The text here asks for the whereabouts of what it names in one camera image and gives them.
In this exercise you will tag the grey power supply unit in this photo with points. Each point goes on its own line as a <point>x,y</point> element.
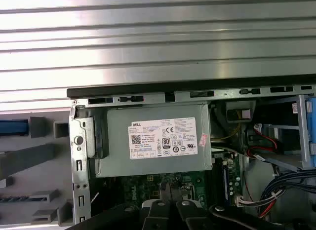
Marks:
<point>118,146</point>

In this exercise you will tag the metal drive cage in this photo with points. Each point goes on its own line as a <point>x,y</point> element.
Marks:
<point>303,121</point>

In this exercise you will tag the blue plastic drive bracket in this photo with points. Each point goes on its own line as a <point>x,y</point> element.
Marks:
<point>311,131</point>

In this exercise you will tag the grey parts rack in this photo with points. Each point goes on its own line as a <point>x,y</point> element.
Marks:
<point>24,161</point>

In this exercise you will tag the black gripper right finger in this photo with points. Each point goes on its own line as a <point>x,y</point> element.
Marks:
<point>187,215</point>

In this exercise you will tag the hard disk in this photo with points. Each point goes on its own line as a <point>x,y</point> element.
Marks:
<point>12,127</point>

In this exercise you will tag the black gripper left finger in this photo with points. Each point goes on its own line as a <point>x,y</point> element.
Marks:
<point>158,215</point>

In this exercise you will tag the black PC case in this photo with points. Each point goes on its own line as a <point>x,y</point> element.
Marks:
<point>111,92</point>

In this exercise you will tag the green motherboard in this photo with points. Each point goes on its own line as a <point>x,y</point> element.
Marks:
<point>150,190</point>

